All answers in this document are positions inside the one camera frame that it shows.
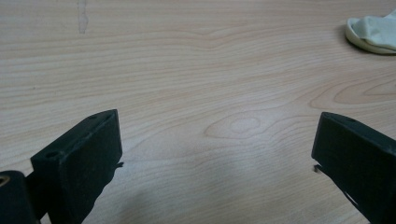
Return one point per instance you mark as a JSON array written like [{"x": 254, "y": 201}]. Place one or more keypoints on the pale green sock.
[{"x": 375, "y": 32}]

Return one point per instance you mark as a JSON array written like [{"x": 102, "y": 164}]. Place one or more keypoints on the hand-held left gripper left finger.
[{"x": 81, "y": 161}]

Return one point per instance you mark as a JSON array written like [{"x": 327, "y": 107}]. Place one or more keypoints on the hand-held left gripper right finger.
[{"x": 358, "y": 158}]

